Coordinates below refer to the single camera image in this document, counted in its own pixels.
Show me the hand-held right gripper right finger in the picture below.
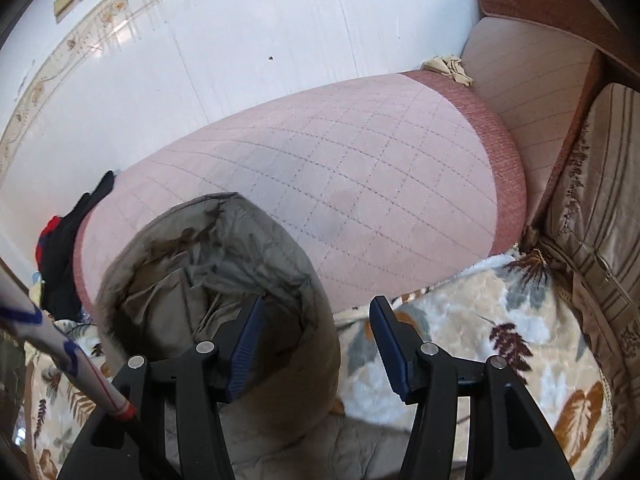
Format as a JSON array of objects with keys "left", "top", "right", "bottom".
[{"left": 368, "top": 296, "right": 576, "bottom": 480}]

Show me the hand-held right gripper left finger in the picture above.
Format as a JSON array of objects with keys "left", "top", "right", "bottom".
[{"left": 57, "top": 294, "right": 265, "bottom": 480}]

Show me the grey padded jacket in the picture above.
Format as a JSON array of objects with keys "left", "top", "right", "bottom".
[{"left": 95, "top": 191, "right": 416, "bottom": 480}]

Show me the dark clothes pile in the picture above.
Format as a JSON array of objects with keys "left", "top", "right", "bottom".
[{"left": 35, "top": 170, "right": 116, "bottom": 321}]

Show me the leaf print fleece blanket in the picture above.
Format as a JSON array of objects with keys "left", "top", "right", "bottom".
[{"left": 25, "top": 250, "right": 618, "bottom": 480}]

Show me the pink quilted sofa armrest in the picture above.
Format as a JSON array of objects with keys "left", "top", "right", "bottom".
[{"left": 72, "top": 70, "right": 528, "bottom": 311}]

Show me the yellow cloth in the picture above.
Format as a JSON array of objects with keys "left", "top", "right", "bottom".
[{"left": 29, "top": 272, "right": 51, "bottom": 307}]

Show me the striped floral sofa cushion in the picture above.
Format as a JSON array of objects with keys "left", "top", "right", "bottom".
[{"left": 542, "top": 82, "right": 640, "bottom": 366}]

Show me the beige knotted cloth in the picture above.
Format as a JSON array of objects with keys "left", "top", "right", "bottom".
[{"left": 420, "top": 54, "right": 476, "bottom": 88}]

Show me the pink quilted sofa back cushion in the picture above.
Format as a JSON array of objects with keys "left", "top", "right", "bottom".
[{"left": 460, "top": 17, "right": 603, "bottom": 221}]

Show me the white printed cable sleeve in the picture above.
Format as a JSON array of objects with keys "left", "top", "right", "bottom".
[{"left": 0, "top": 260, "right": 166, "bottom": 480}]

